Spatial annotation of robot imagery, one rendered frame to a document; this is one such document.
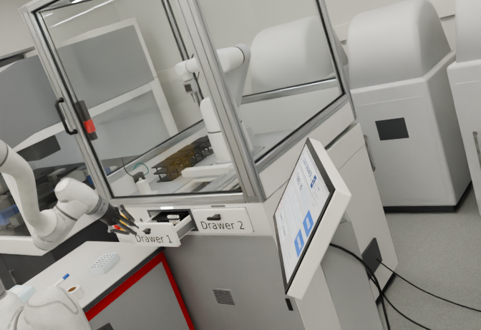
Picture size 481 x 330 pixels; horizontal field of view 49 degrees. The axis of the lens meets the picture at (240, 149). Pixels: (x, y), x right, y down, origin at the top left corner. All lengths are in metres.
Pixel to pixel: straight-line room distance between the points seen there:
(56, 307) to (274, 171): 0.96
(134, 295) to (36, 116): 1.13
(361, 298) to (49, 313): 0.94
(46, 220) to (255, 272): 0.87
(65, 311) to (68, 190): 0.51
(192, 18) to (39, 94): 1.33
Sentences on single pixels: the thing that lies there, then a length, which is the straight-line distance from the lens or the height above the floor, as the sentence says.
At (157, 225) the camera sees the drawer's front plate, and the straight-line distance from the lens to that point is 2.31.
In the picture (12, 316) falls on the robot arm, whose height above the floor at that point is 1.01.
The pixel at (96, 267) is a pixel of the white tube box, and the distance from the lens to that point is 2.52.
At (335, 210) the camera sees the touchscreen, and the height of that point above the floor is 1.14.
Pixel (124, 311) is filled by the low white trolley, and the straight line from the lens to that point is 2.46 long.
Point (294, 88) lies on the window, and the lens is 2.36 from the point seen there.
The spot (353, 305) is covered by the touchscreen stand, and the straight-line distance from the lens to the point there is 1.66.
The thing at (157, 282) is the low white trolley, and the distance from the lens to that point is 2.56.
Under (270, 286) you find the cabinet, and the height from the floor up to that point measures 0.55.
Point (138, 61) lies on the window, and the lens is 2.21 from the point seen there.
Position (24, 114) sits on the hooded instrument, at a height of 1.51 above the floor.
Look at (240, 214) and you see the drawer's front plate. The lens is 2.13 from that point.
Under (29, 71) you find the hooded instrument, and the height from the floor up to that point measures 1.71.
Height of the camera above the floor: 1.68
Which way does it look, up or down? 15 degrees down
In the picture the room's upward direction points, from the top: 19 degrees counter-clockwise
